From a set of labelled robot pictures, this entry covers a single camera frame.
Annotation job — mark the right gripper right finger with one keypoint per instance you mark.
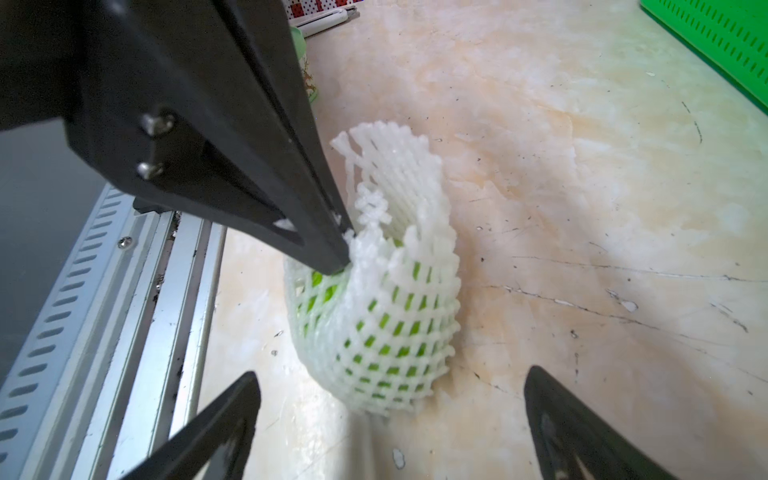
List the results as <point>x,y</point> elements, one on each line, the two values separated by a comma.
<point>572,442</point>

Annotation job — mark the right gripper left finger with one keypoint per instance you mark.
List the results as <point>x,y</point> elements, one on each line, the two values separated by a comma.
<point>216,444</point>

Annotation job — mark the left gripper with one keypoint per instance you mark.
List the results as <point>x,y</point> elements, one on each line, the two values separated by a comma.
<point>195,106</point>

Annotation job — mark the custard apple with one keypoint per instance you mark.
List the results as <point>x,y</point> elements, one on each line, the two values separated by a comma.
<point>375,345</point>

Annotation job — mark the empty green basket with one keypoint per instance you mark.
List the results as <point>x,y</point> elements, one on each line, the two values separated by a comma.
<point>731,35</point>

